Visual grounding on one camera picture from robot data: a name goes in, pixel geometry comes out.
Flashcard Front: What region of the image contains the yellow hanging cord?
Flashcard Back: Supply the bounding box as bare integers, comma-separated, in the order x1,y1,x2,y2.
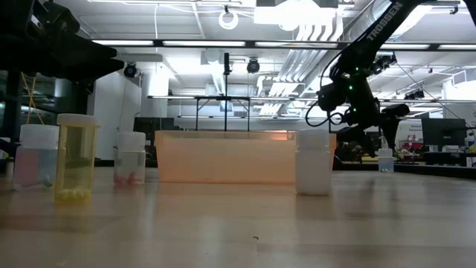
21,72,45,126

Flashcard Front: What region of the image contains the white opaque pill bottle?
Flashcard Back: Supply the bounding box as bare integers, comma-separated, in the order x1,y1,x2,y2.
295,128,332,197

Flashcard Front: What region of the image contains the white ring ceiling fixture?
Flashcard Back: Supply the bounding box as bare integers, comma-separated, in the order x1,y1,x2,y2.
218,9,239,31

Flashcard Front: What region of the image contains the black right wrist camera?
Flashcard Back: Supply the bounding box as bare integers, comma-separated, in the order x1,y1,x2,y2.
315,82,347,112

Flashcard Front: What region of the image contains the black tripod pole stand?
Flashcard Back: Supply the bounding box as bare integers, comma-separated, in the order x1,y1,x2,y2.
222,51,232,132

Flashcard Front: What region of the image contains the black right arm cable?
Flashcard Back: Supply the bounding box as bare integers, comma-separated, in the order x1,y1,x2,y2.
304,55,345,128

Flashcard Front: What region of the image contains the orange translucent plastic basket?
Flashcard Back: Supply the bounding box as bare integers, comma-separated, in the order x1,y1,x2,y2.
155,129,338,185

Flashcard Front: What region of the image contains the black background cabinet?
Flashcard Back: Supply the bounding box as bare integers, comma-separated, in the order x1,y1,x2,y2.
132,117,176,168

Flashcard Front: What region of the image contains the dark background desk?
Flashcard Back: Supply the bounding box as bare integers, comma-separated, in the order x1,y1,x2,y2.
423,150,476,168

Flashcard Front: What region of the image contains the long white strip light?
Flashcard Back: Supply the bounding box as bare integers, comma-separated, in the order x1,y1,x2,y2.
438,43,476,51
92,39,154,47
254,41,338,48
379,43,431,51
162,39,246,48

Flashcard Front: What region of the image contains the black computer monitor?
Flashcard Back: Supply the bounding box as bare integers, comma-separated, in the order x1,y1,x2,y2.
421,118,468,152

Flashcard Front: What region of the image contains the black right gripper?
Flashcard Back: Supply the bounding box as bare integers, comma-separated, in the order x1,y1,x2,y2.
334,80,411,157

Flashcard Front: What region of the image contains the black background table frame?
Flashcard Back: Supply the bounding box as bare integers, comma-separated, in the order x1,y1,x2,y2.
147,95,254,132

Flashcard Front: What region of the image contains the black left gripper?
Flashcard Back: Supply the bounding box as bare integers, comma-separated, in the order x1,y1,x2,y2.
0,33,126,83

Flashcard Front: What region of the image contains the black aluminium rig frame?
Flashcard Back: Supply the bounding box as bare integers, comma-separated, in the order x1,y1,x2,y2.
332,162,476,180

